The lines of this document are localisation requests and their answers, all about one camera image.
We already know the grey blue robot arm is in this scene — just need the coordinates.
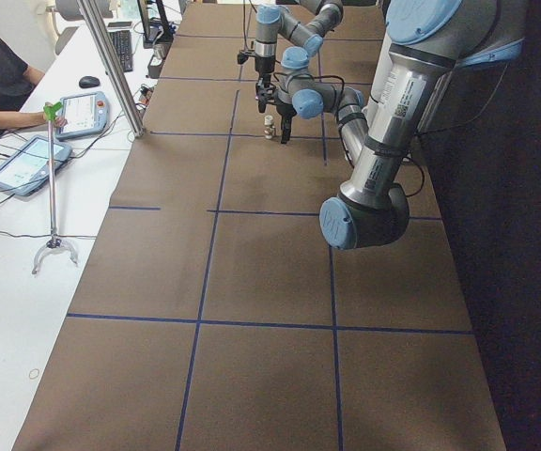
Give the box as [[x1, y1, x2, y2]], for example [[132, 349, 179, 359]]
[[255, 1, 528, 250], [253, 1, 344, 113]]

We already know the brass white PPR valve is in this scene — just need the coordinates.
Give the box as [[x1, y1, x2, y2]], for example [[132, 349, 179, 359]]
[[264, 115, 276, 140]]

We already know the near teach pendant tablet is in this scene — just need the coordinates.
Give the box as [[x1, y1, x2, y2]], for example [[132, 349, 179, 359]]
[[0, 135, 50, 197]]

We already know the aluminium frame post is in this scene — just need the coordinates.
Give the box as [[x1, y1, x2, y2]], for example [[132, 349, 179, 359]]
[[77, 0, 145, 138]]

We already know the green handled reacher grabber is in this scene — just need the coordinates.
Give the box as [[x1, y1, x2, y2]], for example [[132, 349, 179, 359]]
[[31, 101, 78, 275]]

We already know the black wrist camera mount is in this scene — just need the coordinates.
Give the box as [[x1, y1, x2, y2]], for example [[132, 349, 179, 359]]
[[237, 49, 255, 65]]

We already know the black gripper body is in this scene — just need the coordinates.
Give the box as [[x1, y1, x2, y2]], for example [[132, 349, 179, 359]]
[[273, 91, 294, 117], [255, 72, 273, 99]]

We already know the brown paper table mat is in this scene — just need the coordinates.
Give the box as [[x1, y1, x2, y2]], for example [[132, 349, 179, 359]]
[[14, 4, 504, 450]]

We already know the black computer mouse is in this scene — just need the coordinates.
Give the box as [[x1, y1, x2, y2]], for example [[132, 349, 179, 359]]
[[79, 76, 100, 89]]

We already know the black monitor stand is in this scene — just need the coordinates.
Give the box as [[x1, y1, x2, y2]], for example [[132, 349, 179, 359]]
[[137, 0, 175, 49]]

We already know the far teach pendant tablet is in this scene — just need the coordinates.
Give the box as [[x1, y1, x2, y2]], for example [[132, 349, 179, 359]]
[[54, 91, 109, 141]]

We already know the white desk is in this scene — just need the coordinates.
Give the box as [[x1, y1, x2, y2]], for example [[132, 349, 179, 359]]
[[0, 0, 192, 451]]

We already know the black keyboard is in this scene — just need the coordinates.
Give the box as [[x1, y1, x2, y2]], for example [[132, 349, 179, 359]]
[[108, 29, 133, 72]]

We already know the teach pendant tablet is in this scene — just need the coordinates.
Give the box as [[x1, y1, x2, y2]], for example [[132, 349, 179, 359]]
[[0, 135, 50, 197], [54, 91, 109, 141]]

